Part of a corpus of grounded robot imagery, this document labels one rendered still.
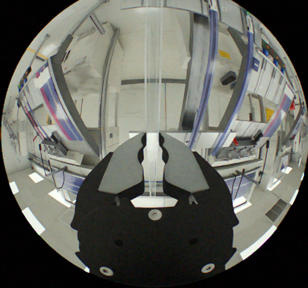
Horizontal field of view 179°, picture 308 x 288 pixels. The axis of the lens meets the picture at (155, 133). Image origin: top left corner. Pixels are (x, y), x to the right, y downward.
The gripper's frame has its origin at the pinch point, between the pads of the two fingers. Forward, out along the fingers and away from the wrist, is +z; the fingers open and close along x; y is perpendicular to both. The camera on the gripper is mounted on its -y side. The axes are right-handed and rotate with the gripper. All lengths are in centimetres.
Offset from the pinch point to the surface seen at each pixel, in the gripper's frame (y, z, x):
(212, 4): -25.0, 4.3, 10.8
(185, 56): -12.6, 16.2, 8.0
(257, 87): -11, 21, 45
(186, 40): -18.1, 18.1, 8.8
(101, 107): 11, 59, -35
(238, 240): 192, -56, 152
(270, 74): -21, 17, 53
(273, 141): 43, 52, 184
